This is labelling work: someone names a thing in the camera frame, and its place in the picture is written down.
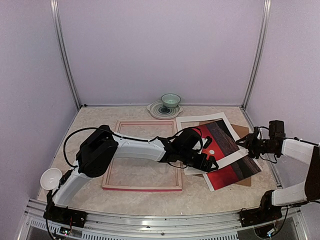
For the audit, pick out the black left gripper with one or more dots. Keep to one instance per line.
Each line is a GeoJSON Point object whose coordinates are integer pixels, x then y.
{"type": "Point", "coordinates": [201, 164]}

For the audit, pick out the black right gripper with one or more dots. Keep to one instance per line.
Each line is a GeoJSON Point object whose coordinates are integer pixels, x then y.
{"type": "Point", "coordinates": [251, 147]}

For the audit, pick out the red and dark photo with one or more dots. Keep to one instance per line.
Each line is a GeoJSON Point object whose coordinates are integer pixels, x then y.
{"type": "Point", "coordinates": [223, 144]}

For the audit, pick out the white photo mat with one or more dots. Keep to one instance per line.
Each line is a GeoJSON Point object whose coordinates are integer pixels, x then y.
{"type": "Point", "coordinates": [229, 159]}

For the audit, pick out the wooden picture frame red edge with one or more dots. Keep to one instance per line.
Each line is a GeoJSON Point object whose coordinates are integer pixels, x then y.
{"type": "Point", "coordinates": [142, 187]}

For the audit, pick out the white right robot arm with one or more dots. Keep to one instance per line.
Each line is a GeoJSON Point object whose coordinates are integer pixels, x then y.
{"type": "Point", "coordinates": [272, 140]}

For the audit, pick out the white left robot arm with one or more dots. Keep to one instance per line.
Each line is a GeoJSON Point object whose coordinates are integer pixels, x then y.
{"type": "Point", "coordinates": [97, 152]}

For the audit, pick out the brown backing board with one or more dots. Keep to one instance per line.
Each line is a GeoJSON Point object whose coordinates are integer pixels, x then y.
{"type": "Point", "coordinates": [242, 181]}

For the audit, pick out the green ceramic bowl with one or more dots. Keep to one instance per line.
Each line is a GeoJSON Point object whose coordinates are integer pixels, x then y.
{"type": "Point", "coordinates": [170, 100]}

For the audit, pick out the white plate green rings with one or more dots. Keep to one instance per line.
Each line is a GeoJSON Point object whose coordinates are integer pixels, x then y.
{"type": "Point", "coordinates": [160, 112]}

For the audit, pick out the white bowl orange outside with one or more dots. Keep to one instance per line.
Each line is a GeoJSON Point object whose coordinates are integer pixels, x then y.
{"type": "Point", "coordinates": [50, 179]}

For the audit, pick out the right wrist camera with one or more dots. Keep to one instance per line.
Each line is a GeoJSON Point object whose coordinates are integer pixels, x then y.
{"type": "Point", "coordinates": [257, 132]}

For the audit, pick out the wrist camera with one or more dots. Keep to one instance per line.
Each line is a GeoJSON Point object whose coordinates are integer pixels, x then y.
{"type": "Point", "coordinates": [205, 142]}
{"type": "Point", "coordinates": [257, 132]}

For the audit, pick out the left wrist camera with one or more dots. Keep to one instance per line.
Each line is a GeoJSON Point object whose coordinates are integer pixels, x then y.
{"type": "Point", "coordinates": [205, 142]}

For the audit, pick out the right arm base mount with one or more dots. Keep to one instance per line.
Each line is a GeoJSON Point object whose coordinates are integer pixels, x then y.
{"type": "Point", "coordinates": [266, 212]}

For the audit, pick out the right aluminium corner post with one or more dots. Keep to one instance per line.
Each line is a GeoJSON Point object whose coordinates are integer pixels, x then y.
{"type": "Point", "coordinates": [258, 53]}

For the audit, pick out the aluminium corner post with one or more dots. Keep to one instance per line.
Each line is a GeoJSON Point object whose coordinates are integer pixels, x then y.
{"type": "Point", "coordinates": [63, 53]}
{"type": "Point", "coordinates": [258, 53]}

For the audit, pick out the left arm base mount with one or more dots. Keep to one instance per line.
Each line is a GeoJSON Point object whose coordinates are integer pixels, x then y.
{"type": "Point", "coordinates": [63, 215]}

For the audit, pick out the left aluminium corner post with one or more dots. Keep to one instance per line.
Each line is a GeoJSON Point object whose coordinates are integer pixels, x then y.
{"type": "Point", "coordinates": [63, 53]}

